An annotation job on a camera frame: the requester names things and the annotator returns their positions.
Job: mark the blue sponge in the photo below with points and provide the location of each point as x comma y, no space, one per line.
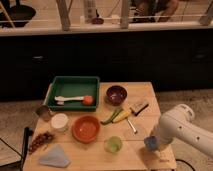
150,143

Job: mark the red grapes bunch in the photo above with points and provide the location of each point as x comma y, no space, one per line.
40,140

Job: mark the black scrub brush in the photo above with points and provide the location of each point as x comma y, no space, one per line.
138,107

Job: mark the green vegetable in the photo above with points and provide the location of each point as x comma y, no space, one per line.
114,114

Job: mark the purple bowl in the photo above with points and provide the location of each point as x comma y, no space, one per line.
116,95

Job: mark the light blue cloth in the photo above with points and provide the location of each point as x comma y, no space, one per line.
55,157

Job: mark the orange ball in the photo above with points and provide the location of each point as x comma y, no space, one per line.
88,100

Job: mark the yellow corn cob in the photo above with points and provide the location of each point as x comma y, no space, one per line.
121,116

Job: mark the dark cabinet counter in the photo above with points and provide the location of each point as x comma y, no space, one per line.
170,60

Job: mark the red bowl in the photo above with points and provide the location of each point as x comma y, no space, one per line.
85,129

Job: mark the green plastic tray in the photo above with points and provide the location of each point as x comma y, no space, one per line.
72,86

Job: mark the white round container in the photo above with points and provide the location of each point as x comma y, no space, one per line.
59,122

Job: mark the black table side bracket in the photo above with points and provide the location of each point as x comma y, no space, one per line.
27,133

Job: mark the green cup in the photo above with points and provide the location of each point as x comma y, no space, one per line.
113,144

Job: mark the small metal cup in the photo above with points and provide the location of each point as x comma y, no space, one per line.
44,113

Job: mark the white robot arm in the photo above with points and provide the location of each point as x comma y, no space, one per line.
176,123

